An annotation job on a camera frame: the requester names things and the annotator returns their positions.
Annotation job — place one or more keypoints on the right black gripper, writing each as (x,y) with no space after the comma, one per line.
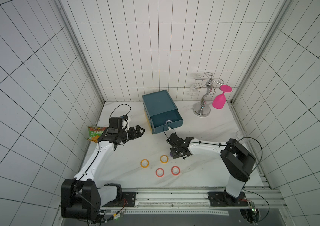
(174,142)

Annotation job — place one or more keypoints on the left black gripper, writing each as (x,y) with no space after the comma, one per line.
(133,135)

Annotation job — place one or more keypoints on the teal three-drawer cabinet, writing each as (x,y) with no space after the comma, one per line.
(161,111)

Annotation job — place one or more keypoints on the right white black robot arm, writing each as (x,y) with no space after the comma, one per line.
(237,159)

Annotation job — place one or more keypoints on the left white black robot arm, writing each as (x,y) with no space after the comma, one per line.
(92,169)

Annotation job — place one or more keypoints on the silver wine glass rack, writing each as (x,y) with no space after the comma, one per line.
(202,109)

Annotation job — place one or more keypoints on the green snack bag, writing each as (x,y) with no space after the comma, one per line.
(95,132)

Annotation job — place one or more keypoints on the hanging clear wine glass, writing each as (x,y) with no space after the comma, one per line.
(195,87)

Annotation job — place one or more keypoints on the pink plastic wine glass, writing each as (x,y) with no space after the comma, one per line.
(220,100)

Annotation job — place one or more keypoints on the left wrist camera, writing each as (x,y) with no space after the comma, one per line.
(125,122)

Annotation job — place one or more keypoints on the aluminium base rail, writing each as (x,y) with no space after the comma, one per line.
(174,201)

